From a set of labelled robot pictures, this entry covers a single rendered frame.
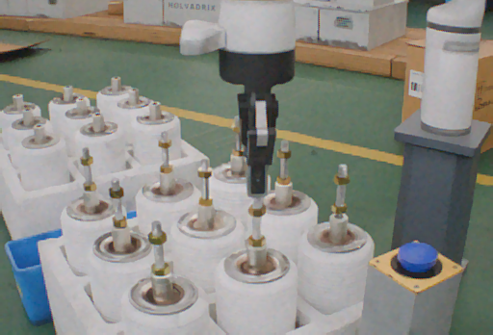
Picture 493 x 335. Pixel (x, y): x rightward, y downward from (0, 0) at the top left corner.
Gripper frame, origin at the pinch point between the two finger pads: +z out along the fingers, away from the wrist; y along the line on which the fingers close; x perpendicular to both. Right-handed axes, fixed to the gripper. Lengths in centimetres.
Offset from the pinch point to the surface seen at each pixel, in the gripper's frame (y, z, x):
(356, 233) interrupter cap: 6.0, 10.6, -13.0
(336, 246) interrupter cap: 3.1, 10.7, -9.8
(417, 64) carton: 101, 11, -54
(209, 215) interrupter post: 9.6, 9.0, 5.1
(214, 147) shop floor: 102, 35, 4
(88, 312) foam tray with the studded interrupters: 0.9, 18.0, 20.8
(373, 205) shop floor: 63, 36, -32
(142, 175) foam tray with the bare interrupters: 44, 18, 17
